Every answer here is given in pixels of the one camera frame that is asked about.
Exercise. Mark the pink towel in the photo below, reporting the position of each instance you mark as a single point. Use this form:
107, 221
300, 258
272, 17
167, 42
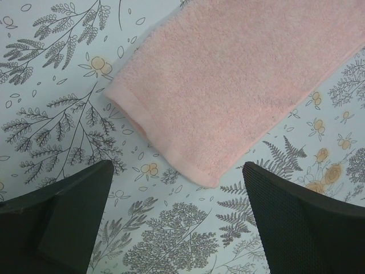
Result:
210, 82

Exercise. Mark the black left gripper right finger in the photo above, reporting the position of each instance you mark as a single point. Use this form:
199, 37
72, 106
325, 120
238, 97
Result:
303, 231

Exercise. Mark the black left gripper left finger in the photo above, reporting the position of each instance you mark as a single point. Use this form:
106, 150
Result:
53, 229

